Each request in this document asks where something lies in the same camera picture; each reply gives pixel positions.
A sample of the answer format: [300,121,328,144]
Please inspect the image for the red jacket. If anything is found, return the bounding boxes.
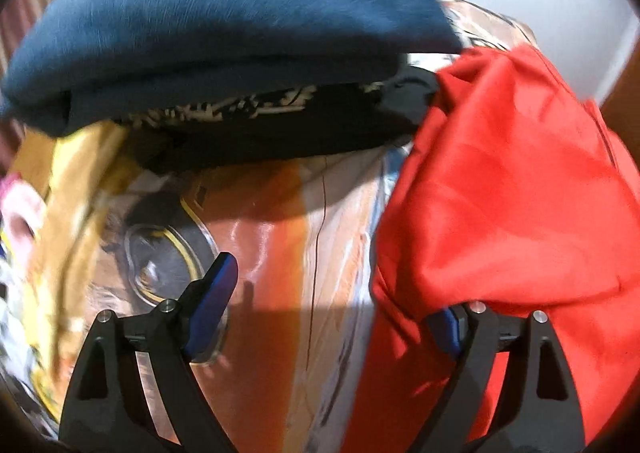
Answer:
[342,44,639,452]

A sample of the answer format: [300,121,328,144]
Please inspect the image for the printed newspaper-pattern bedspread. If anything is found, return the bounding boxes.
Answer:
[1,0,532,452]

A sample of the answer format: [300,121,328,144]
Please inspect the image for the black patterned garment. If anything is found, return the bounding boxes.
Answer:
[124,65,439,174]

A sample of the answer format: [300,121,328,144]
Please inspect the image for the blue denim jeans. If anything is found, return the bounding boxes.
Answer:
[1,0,462,136]

